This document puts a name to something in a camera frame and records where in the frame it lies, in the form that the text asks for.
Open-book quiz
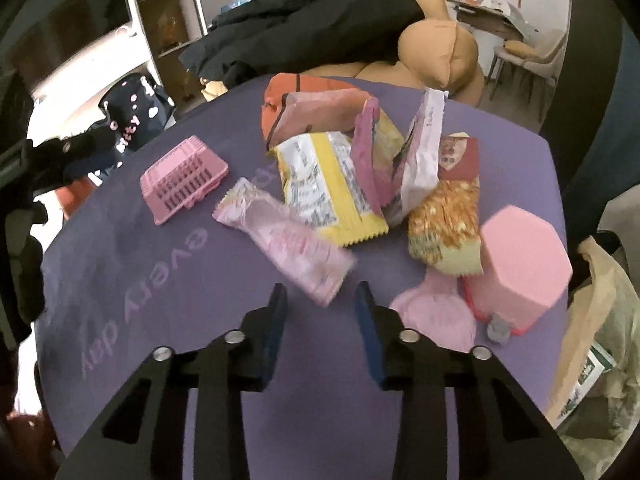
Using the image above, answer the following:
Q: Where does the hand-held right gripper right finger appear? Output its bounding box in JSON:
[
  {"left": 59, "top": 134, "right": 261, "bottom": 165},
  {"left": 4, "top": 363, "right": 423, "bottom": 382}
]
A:
[{"left": 354, "top": 280, "right": 583, "bottom": 480}]

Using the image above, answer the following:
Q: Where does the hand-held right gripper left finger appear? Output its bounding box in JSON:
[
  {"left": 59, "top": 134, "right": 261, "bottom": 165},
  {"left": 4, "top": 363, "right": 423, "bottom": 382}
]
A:
[{"left": 55, "top": 282, "right": 289, "bottom": 480}]

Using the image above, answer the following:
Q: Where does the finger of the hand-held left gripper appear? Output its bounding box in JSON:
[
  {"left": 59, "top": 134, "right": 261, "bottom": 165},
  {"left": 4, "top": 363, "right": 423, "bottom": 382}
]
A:
[
  {"left": 22, "top": 130, "right": 123, "bottom": 173},
  {"left": 62, "top": 157, "right": 123, "bottom": 193}
]

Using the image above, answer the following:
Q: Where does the pink spoon-shaped plastic tray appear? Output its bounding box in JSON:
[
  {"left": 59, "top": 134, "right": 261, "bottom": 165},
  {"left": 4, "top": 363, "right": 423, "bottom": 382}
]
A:
[{"left": 389, "top": 267, "right": 477, "bottom": 355}]

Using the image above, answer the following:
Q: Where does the long pink snack packet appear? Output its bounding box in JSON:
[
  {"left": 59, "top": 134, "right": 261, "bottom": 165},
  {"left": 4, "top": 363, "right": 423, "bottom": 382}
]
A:
[{"left": 212, "top": 177, "right": 358, "bottom": 309}]

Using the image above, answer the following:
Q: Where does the noodle snack packet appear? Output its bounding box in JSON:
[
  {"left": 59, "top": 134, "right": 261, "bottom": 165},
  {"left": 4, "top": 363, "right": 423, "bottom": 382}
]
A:
[{"left": 406, "top": 132, "right": 485, "bottom": 277}]

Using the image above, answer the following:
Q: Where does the yellow snack packet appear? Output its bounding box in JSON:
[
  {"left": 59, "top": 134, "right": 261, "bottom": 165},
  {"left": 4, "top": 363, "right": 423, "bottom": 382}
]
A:
[{"left": 267, "top": 131, "right": 390, "bottom": 248}]

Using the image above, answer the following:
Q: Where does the pink and yellow packet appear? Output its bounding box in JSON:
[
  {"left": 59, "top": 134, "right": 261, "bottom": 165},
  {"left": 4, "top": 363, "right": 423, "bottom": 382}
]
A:
[{"left": 351, "top": 97, "right": 407, "bottom": 221}]

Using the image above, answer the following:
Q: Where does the white snack packet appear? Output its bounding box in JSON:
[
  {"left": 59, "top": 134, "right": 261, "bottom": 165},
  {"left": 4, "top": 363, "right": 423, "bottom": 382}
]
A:
[{"left": 385, "top": 87, "right": 448, "bottom": 228}]

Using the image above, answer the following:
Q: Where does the orange snack packet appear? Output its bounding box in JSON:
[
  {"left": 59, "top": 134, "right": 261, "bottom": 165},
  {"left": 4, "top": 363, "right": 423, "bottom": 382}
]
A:
[{"left": 261, "top": 74, "right": 368, "bottom": 143}]

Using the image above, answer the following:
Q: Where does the green milk carton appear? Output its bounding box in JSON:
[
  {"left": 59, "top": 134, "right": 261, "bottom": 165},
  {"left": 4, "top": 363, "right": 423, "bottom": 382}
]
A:
[{"left": 565, "top": 344, "right": 617, "bottom": 413}]

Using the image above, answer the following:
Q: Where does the pale pink snack packet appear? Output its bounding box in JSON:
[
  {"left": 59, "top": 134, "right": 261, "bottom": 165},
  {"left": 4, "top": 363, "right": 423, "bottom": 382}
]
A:
[{"left": 270, "top": 89, "right": 373, "bottom": 153}]

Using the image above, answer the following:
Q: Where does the beige plastic bag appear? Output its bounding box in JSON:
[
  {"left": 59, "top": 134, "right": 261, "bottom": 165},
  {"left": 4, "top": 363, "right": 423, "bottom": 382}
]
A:
[{"left": 545, "top": 236, "right": 640, "bottom": 461}]

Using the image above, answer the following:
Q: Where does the red wooden chair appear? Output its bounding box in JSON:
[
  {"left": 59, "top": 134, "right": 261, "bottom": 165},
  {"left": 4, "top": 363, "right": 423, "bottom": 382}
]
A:
[{"left": 62, "top": 180, "right": 96, "bottom": 213}]

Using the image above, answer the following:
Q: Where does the white low cabinet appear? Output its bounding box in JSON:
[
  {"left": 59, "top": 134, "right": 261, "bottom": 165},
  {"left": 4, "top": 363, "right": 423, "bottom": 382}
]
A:
[{"left": 27, "top": 25, "right": 166, "bottom": 161}]

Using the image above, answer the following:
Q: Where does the black printed tote bag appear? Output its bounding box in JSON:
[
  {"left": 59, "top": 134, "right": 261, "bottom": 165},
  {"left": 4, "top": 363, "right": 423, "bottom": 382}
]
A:
[{"left": 97, "top": 74, "right": 176, "bottom": 166}]

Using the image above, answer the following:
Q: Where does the pink slotted plastic basket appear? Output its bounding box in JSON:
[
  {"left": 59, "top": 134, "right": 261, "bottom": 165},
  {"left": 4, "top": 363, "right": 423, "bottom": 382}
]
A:
[{"left": 140, "top": 136, "right": 231, "bottom": 226}]

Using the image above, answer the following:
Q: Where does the black television screen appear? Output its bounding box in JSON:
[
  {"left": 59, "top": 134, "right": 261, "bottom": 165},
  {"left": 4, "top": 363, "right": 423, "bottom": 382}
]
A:
[{"left": 0, "top": 0, "right": 131, "bottom": 106}]

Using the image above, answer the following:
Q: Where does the purple printed table mat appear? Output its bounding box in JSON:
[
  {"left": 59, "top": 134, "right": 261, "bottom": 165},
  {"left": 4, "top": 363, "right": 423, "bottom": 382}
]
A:
[{"left": 40, "top": 76, "right": 568, "bottom": 480}]

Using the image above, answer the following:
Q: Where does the pink hexagonal lidded box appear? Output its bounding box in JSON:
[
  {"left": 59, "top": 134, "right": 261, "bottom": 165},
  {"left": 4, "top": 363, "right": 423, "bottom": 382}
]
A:
[{"left": 460, "top": 205, "right": 573, "bottom": 343}]

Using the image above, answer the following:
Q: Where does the black jacket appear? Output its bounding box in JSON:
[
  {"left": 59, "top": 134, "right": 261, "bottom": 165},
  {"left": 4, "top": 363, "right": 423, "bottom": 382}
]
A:
[{"left": 178, "top": 0, "right": 427, "bottom": 86}]

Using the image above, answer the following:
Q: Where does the white blanket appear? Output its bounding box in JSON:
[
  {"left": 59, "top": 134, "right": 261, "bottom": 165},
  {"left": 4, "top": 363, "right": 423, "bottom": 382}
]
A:
[{"left": 597, "top": 200, "right": 640, "bottom": 251}]

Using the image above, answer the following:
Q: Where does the large tan teddy bear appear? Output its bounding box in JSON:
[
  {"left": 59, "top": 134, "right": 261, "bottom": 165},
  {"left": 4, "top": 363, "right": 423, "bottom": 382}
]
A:
[{"left": 202, "top": 0, "right": 486, "bottom": 106}]

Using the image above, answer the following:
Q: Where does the grey dining chair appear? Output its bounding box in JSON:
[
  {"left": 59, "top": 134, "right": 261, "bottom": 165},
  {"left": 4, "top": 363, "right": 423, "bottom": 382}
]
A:
[{"left": 487, "top": 27, "right": 568, "bottom": 111}]

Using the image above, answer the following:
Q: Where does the tan seat cushion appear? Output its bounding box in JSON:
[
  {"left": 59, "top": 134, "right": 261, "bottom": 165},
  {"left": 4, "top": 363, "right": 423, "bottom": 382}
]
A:
[{"left": 502, "top": 40, "right": 538, "bottom": 60}]

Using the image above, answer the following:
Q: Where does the navy blue cover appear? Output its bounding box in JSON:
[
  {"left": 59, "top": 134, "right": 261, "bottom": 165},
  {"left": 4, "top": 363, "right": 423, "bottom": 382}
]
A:
[{"left": 565, "top": 25, "right": 640, "bottom": 221}]

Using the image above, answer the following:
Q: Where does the dark brown cabinet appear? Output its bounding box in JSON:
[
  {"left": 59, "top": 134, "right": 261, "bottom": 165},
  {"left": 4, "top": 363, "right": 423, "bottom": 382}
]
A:
[{"left": 540, "top": 0, "right": 626, "bottom": 186}]

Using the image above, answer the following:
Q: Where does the dining table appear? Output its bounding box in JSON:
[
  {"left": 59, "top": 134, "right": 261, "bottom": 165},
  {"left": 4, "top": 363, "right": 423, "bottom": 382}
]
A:
[{"left": 440, "top": 0, "right": 538, "bottom": 41}]

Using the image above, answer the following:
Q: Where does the white food cover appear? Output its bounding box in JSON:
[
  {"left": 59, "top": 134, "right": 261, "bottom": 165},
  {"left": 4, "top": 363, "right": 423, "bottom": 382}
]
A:
[{"left": 462, "top": 0, "right": 516, "bottom": 16}]

